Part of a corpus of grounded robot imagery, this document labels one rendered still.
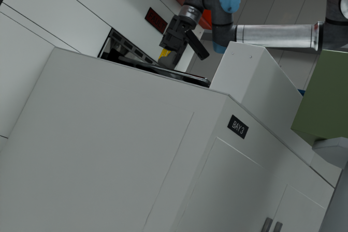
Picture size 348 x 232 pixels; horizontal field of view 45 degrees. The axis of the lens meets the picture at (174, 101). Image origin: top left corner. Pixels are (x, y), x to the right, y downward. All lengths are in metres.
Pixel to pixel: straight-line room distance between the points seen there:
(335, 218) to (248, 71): 0.35
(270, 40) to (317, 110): 0.53
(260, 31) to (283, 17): 3.64
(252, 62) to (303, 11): 4.08
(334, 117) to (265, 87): 0.17
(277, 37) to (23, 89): 0.81
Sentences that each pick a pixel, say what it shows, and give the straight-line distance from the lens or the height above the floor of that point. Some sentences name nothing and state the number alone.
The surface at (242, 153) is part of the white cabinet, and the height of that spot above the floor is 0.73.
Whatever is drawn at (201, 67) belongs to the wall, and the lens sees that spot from 5.35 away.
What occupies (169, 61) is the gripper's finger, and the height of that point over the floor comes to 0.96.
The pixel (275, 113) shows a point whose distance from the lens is 1.08.
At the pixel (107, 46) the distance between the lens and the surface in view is 1.42.
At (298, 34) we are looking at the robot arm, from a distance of 1.44.
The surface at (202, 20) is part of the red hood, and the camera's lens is 1.73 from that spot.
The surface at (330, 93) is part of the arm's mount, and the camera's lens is 0.97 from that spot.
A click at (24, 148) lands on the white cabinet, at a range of 1.22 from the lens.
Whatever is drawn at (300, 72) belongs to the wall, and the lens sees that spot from 4.62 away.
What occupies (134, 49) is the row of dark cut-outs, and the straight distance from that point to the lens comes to 1.51.
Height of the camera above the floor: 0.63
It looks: 8 degrees up
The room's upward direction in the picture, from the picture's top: 24 degrees clockwise
